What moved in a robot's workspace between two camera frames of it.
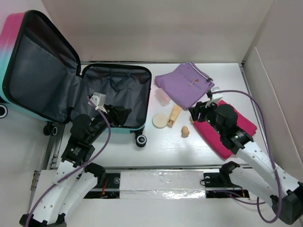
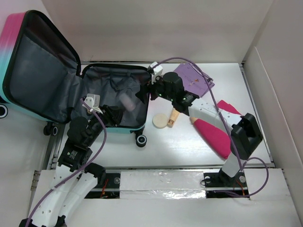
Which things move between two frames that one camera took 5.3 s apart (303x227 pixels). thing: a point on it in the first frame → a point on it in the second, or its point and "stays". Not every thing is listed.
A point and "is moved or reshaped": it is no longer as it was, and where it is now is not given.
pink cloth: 213,136 stays
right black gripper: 200,108 → 147,88
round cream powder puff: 159,120 stays
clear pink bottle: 162,97 is moved or reshaped
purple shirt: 185,85 stays
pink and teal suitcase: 40,78 stays
